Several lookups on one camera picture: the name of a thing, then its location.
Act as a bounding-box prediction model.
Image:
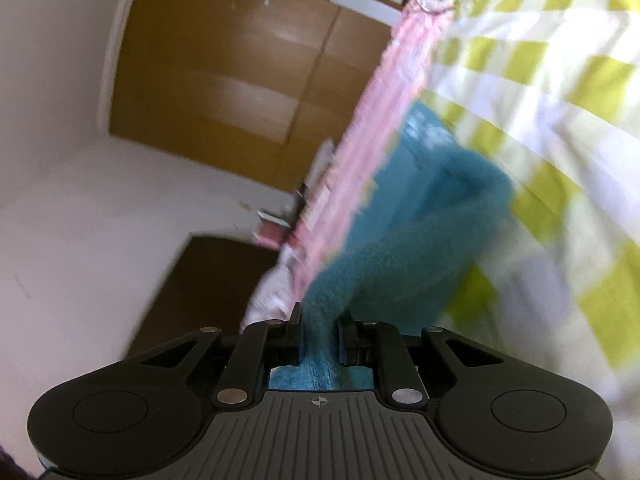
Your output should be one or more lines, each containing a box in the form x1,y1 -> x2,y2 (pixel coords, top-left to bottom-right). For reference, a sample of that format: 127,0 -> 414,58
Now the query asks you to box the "teal knit sweater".
269,100 -> 515,392

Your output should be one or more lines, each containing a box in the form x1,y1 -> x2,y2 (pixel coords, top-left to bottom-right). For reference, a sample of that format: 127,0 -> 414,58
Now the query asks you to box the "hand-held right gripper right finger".
336,314 -> 507,407

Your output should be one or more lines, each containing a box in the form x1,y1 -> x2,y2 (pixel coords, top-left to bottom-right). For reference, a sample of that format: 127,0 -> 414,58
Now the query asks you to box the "white pink dotted pillow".
240,255 -> 313,333

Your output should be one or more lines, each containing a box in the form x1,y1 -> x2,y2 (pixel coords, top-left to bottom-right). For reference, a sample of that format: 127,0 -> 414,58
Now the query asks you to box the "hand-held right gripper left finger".
124,302 -> 304,407

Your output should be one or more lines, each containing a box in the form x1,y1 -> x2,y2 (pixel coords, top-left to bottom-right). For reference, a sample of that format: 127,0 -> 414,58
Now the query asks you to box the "wooden wardrobe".
109,0 -> 407,192

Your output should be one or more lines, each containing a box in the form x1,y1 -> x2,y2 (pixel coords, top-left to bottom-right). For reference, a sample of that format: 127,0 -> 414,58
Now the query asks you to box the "dark wooden headboard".
127,234 -> 288,361

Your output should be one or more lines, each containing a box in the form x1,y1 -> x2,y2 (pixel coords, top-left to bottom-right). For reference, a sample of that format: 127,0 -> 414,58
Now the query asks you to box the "yellow white checkered bed sheet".
420,0 -> 640,411

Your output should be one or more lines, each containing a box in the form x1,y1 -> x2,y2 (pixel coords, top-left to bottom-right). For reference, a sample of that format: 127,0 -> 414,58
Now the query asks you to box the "pink striped blanket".
292,0 -> 481,286

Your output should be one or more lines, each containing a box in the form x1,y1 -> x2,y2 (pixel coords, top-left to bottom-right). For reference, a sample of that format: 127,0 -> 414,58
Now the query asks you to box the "pink storage box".
255,220 -> 291,248

